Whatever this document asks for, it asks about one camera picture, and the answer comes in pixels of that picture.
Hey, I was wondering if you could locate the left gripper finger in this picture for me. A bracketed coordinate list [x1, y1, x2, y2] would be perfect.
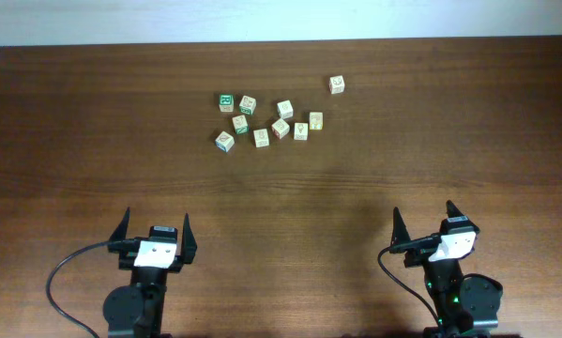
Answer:
[180, 214, 198, 264]
[107, 207, 130, 253]

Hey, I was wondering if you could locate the blue-sided leaf block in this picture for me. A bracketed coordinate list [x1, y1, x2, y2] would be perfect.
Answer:
[215, 131, 235, 153]

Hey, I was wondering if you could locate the number 8 wooden block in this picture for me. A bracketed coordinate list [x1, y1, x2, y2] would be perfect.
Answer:
[253, 129, 270, 148]

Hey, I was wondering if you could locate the yellow-sided wooden block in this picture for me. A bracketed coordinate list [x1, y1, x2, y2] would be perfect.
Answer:
[309, 112, 324, 131]

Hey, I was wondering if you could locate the ice cream picture block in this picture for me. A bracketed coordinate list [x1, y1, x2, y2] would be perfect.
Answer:
[294, 123, 309, 141]

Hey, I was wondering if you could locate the red-sided number 5 block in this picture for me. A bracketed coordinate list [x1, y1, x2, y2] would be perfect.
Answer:
[271, 118, 290, 139]

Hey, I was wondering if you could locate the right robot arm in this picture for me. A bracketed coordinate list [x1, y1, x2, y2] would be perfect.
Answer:
[383, 201, 503, 338]

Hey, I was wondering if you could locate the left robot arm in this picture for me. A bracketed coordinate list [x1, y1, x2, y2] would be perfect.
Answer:
[102, 210, 197, 338]

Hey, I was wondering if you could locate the green-sided horse block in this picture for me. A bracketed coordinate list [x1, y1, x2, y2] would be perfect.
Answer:
[232, 115, 249, 134]

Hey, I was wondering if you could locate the green R block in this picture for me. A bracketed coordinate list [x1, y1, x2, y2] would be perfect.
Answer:
[219, 94, 235, 113]

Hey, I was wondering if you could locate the green animal picture block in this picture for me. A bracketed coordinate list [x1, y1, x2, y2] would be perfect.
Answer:
[238, 95, 257, 115]

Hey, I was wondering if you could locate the far red-sided block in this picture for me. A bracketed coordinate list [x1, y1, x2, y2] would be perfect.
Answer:
[328, 75, 345, 95]

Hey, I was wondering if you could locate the number 6 wooden block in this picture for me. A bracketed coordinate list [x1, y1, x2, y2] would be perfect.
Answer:
[277, 100, 294, 119]

